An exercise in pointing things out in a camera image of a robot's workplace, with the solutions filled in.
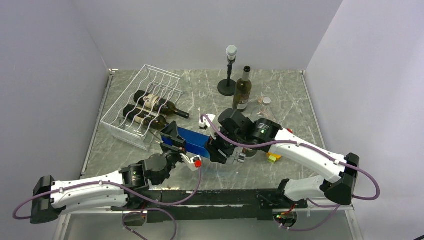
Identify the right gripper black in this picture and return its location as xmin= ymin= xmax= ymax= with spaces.
xmin=204 ymin=121 xmax=245 ymax=164

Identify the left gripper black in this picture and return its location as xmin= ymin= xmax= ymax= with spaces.
xmin=156 ymin=121 xmax=191 ymax=185

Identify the blue square glass bottle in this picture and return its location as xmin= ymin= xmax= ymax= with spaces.
xmin=178 ymin=127 xmax=210 ymax=159

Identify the dark green wine bottle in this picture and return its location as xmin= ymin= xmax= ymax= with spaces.
xmin=122 ymin=104 xmax=169 ymax=131

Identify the wine bottle with cream label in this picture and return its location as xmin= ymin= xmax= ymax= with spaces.
xmin=133 ymin=90 xmax=190 ymax=119

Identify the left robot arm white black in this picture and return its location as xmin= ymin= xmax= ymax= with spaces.
xmin=29 ymin=121 xmax=209 ymax=224

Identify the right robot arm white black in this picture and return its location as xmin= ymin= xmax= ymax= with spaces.
xmin=199 ymin=108 xmax=359 ymax=208

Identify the olive wine bottle silver neck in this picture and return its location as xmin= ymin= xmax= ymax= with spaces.
xmin=232 ymin=65 xmax=252 ymax=112

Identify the colourful toy block figure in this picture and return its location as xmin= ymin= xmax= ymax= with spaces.
xmin=267 ymin=152 xmax=282 ymax=164

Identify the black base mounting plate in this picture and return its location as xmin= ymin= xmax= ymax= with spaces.
xmin=123 ymin=189 xmax=308 ymax=223

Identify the small glass jar silver lid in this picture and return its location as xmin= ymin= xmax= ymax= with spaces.
xmin=254 ymin=96 xmax=275 ymax=121

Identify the black stand with white ball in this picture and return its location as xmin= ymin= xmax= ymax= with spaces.
xmin=217 ymin=45 xmax=238 ymax=97

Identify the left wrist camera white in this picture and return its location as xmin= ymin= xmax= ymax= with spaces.
xmin=181 ymin=154 xmax=203 ymax=172

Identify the white wire wine rack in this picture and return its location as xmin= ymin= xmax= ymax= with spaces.
xmin=100 ymin=64 xmax=183 ymax=151

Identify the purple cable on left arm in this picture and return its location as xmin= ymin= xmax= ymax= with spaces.
xmin=12 ymin=167 xmax=203 ymax=221

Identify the purple cable under left base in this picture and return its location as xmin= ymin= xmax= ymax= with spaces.
xmin=121 ymin=206 xmax=180 ymax=240

